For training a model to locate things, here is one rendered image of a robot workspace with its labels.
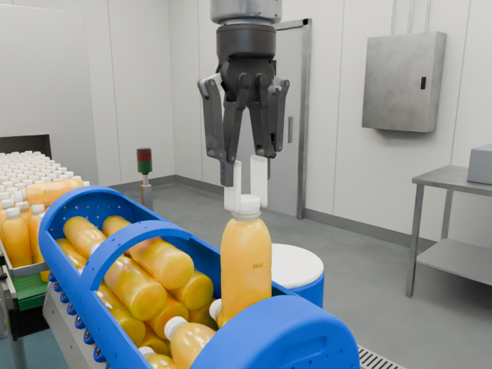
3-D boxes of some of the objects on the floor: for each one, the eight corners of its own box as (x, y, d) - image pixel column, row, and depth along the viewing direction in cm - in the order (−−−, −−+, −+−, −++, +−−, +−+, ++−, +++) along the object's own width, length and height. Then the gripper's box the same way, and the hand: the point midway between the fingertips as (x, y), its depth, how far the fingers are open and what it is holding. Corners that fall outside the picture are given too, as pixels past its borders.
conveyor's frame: (39, 537, 138) (2, 302, 117) (-10, 321, 266) (-32, 190, 245) (167, 462, 166) (155, 261, 145) (67, 299, 294) (53, 180, 273)
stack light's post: (157, 403, 197) (143, 186, 171) (153, 398, 200) (139, 184, 174) (164, 400, 199) (151, 185, 173) (160, 395, 202) (148, 183, 177)
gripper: (203, 15, 42) (209, 228, 48) (315, 28, 52) (307, 203, 57) (171, 23, 48) (179, 212, 54) (277, 34, 58) (274, 192, 63)
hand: (246, 184), depth 55 cm, fingers closed on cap, 4 cm apart
